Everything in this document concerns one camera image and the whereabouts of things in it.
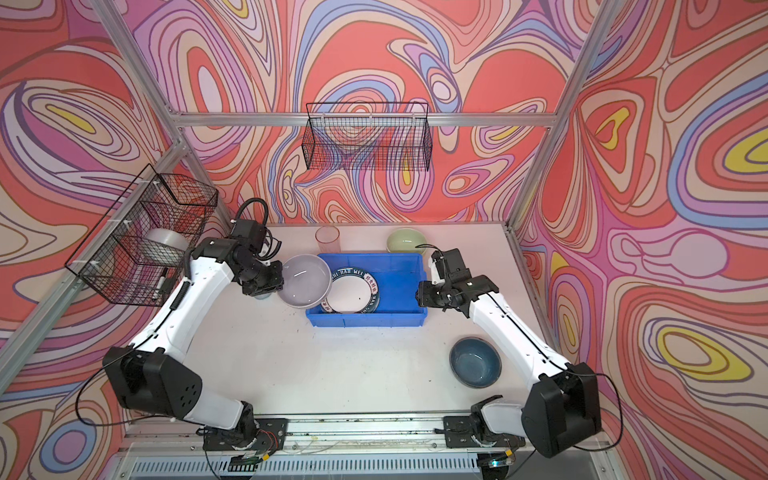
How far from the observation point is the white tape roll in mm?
714

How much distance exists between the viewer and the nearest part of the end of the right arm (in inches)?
22.6

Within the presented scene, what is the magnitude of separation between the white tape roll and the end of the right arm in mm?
613
